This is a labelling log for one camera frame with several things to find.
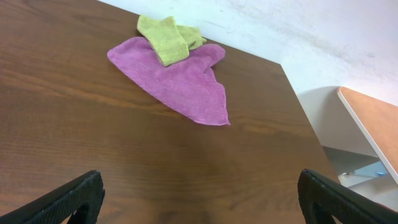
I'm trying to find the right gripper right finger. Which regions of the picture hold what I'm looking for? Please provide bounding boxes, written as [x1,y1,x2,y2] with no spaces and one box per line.
[297,169,397,224]

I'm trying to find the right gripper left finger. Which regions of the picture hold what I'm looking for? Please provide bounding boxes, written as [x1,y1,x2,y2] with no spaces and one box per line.
[1,170,105,224]

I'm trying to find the purple unfolded cloth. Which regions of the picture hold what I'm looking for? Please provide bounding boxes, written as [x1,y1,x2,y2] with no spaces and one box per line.
[107,37,230,126]

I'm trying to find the green unfolded cloth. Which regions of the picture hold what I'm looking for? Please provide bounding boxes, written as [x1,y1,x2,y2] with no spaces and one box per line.
[137,15,206,66]

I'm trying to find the orange side table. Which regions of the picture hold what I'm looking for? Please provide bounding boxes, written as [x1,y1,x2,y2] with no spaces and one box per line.
[337,87,397,181]

